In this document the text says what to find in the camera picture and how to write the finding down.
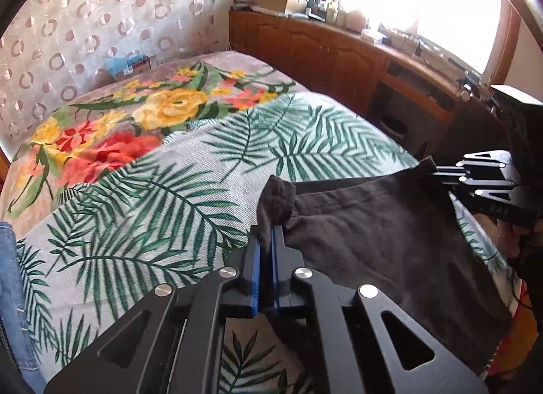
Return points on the wooden sideboard cabinet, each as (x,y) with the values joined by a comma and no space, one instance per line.
(318,50)

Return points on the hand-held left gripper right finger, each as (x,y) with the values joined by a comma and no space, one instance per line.
(276,275)

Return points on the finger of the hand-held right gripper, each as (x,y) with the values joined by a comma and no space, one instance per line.
(488,186)
(488,163)

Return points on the circle patterned sheer curtain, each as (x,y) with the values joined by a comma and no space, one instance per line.
(85,16)

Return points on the blue cloth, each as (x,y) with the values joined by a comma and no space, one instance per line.
(123,64)

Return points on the black pants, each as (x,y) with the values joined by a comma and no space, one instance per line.
(382,241)

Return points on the open cardboard box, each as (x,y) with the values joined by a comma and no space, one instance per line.
(275,2)

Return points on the palm leaf printed sheet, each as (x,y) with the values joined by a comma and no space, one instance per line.
(169,207)

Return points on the folded blue jeans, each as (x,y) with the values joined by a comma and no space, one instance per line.
(12,292)

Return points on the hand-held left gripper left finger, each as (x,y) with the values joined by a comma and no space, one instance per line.
(254,275)

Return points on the white tissue box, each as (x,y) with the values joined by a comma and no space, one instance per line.
(371,36)

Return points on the floral blanket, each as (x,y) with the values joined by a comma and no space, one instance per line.
(127,122)

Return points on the small cardboard box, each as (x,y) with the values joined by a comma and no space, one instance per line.
(138,69)

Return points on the person's right hand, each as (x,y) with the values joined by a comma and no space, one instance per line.
(512,241)

